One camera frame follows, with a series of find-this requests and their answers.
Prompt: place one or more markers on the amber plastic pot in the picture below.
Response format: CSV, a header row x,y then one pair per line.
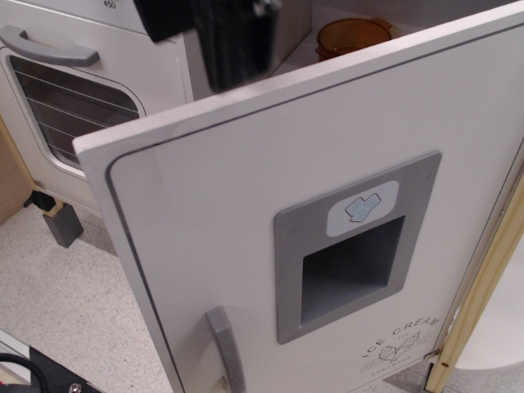
x,y
349,35

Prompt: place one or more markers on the light wood side post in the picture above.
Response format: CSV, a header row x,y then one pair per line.
x,y
499,252

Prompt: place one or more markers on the white toy fridge door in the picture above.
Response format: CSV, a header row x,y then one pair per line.
x,y
189,197

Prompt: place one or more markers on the grey oven door handle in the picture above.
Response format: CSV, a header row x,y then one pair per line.
x,y
17,40

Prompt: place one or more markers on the white toy oven door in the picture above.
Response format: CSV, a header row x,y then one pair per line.
x,y
46,107

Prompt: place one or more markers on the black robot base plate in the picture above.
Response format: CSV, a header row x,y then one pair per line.
x,y
59,378

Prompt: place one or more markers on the grey fridge door handle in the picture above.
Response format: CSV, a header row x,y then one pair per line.
x,y
223,334

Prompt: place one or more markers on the grey kitchen leg foot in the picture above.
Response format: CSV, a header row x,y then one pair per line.
x,y
65,226

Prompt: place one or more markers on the grey ice dispenser panel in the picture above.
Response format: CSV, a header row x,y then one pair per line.
x,y
350,248

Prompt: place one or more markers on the wooden side panel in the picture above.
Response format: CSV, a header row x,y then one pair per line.
x,y
16,182

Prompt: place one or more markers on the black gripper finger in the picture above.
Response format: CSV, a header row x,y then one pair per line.
x,y
163,19
237,39

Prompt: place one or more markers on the white toy fridge cabinet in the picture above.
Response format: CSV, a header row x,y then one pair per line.
x,y
300,21

